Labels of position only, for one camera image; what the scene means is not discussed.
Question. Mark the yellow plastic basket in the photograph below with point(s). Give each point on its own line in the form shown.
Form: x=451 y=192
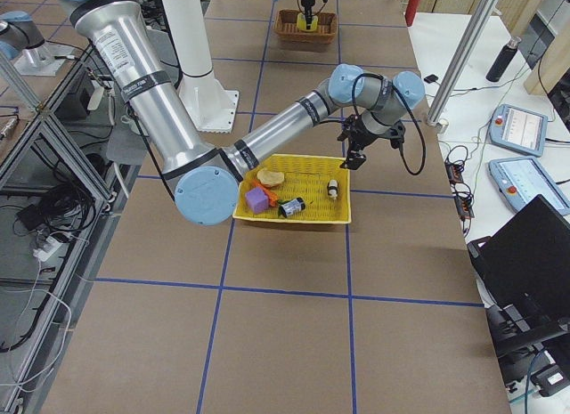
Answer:
x=305 y=177

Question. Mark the black laptop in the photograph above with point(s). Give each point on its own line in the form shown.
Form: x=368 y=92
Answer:
x=526 y=262

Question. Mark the orange toy carrot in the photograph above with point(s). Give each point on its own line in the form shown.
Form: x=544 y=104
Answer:
x=273 y=198

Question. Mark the aluminium frame post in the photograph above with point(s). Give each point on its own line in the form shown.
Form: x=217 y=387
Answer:
x=459 y=60

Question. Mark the small black device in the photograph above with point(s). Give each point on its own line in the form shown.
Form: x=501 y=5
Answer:
x=431 y=79

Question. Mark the teach pendant near post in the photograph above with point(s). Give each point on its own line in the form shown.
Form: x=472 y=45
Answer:
x=520 y=130

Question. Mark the toy bread slice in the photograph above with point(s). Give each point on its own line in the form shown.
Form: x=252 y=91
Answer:
x=270 y=178

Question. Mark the purple cube block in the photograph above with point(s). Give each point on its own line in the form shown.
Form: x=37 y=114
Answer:
x=256 y=200

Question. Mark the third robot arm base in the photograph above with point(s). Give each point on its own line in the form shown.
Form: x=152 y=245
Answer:
x=22 y=41

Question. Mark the small dark can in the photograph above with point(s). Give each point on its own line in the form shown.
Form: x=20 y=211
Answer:
x=291 y=207

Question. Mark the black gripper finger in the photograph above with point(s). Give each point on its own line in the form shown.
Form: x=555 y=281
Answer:
x=354 y=159
x=308 y=16

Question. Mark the orange black cable connector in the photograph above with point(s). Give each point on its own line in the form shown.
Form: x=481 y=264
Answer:
x=462 y=194

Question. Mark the red cylinder tube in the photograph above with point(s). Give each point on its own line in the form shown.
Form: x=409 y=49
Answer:
x=410 y=11

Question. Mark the black water bottle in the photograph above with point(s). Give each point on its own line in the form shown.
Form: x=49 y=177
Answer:
x=503 y=59

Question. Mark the small penguin figure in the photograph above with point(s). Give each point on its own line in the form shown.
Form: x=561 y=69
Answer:
x=332 y=189

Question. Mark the yellow tape roll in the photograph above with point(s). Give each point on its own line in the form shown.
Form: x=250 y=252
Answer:
x=300 y=23

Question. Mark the brown wicker basket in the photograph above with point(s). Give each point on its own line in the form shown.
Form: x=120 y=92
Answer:
x=290 y=26

